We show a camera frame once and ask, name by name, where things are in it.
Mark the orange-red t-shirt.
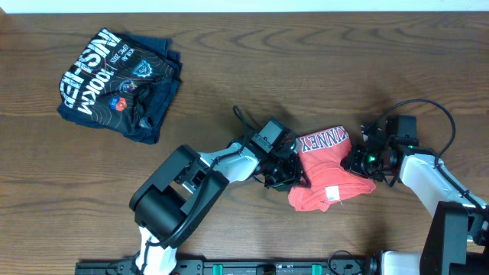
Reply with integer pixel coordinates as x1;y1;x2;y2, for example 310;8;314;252
288;125;376;212

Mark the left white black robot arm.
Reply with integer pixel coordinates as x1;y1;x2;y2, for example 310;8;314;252
129;118;303;274

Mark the folded dark printed t-shirt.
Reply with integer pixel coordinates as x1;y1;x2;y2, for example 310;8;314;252
57;27;183;144

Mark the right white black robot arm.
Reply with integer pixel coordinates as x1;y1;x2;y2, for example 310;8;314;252
341;115;488;275

